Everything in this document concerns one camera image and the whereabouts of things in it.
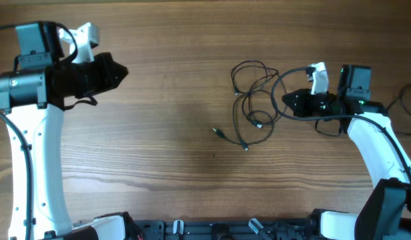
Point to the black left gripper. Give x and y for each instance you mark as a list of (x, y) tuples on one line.
[(103, 74)]

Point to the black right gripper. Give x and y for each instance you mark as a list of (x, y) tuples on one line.
[(307, 102)]

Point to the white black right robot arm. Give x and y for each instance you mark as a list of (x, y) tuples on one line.
[(387, 212)]

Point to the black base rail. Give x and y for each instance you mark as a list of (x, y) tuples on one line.
[(279, 229)]

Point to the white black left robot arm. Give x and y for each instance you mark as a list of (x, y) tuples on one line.
[(54, 63)]

